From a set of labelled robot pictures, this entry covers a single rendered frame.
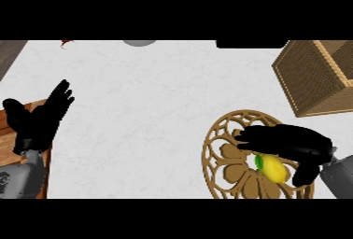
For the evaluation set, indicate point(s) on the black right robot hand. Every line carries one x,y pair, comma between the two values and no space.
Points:
290,141

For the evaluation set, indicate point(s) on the grey-brown flat panel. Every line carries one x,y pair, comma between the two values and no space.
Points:
9,54

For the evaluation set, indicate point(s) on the yellow lemon with green leaf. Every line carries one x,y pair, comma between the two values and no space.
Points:
274,168

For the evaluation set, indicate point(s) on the dark red small object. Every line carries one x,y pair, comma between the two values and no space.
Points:
65,43

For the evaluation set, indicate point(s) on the grey round object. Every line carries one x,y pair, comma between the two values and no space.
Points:
139,43

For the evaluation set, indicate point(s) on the brown wicker basket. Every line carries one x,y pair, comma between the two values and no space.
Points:
316,77

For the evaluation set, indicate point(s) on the golden openwork round placemat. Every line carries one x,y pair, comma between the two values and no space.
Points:
234,168

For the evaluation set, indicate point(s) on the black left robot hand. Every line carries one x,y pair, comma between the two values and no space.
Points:
39,121

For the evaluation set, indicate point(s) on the black appliance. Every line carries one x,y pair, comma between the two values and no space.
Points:
251,44

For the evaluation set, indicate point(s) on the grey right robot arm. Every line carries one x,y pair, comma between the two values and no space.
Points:
339,175

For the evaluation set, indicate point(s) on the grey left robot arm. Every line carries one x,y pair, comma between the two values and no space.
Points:
21,177

